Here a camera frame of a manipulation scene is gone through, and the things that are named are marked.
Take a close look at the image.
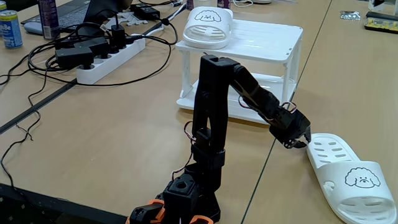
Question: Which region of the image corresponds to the white printed bracket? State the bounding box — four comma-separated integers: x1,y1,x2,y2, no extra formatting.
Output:
119,11,149,27

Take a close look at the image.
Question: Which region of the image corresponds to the white power strip cable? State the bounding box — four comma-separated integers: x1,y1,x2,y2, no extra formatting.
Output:
144,2,187,35

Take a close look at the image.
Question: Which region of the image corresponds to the clear plastic box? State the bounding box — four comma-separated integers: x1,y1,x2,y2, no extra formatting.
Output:
368,0,398,16

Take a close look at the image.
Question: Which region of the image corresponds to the black cable with ferrite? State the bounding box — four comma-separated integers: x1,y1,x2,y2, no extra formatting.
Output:
124,0,180,46

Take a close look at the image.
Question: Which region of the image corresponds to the black adapter with green light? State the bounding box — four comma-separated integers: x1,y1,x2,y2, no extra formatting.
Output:
73,37,110,58

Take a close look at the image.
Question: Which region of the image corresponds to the light blue mouse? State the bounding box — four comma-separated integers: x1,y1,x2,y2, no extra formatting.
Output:
23,21,45,35

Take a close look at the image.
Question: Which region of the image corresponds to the black plug-in charger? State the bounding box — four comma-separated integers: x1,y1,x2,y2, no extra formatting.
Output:
110,24,127,50

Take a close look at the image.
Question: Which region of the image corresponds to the long black looping cable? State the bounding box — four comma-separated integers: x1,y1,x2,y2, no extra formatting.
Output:
76,43,173,87

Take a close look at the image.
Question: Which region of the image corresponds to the silver foil wrapper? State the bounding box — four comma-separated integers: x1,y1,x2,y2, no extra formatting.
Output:
339,10,362,21

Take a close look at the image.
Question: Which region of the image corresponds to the tall purple can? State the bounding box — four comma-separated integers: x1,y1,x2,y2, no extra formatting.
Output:
37,0,61,40

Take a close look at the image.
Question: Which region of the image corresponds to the yellow circuit board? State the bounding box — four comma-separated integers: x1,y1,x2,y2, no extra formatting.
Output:
363,17,398,34

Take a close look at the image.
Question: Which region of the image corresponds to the blue drink can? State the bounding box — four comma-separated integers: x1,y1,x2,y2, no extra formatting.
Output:
0,9,24,50

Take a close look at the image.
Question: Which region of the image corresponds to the black power adapter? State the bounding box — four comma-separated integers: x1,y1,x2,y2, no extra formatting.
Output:
55,46,95,70

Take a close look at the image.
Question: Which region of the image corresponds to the white two-tier shoe rack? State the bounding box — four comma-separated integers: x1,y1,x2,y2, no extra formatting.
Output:
175,17,304,126

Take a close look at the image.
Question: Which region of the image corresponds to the short thin wire piece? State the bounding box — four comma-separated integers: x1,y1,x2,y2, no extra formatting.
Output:
15,124,34,141

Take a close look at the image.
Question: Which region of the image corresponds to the white slipper with dog drawing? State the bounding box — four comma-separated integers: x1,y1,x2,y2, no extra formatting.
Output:
182,6,234,50
306,133,398,224

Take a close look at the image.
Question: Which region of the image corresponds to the black flat case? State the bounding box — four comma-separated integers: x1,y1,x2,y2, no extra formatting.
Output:
365,11,398,23

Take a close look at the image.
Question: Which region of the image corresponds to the white power strip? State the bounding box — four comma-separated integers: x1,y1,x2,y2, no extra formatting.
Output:
75,33,147,85

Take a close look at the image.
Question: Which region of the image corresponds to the black power brick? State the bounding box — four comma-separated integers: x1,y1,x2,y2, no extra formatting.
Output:
129,2,161,21

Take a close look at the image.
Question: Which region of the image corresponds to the thin black cable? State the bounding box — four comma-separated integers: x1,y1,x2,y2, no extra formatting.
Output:
0,68,48,190

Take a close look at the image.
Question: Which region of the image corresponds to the dark laptop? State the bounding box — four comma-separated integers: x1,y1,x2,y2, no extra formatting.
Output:
20,0,133,35

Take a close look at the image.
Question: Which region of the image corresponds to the thin white cable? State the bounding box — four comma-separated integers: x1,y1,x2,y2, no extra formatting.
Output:
231,0,254,8

